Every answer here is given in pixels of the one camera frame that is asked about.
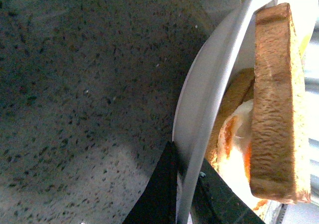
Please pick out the white round plate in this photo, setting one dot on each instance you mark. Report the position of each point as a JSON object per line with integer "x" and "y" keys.
{"x": 228, "y": 49}

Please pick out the fried egg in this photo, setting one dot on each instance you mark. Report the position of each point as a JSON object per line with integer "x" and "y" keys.
{"x": 234, "y": 153}

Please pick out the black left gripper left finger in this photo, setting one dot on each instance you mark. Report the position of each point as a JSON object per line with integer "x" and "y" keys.
{"x": 157, "y": 204}

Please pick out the bread slice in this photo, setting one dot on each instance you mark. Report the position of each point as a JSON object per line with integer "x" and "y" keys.
{"x": 240, "y": 90}
{"x": 279, "y": 163}

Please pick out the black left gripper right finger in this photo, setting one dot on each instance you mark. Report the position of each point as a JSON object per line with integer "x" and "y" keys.
{"x": 215, "y": 203}

